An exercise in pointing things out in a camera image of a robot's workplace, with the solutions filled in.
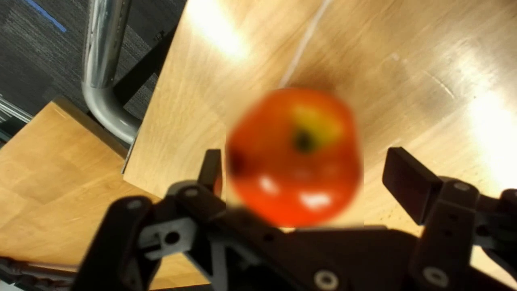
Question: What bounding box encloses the wooden side table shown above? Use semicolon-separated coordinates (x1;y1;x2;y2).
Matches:
0;101;212;290

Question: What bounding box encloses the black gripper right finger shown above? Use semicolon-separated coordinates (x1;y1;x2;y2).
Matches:
382;146;517;291

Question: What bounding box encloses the red orange toy apple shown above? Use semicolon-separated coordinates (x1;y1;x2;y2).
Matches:
225;88;364;230

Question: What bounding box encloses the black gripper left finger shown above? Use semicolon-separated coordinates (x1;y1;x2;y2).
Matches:
72;148;346;291

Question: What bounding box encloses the chrome cart handle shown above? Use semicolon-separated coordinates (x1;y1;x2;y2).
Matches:
80;0;143;146

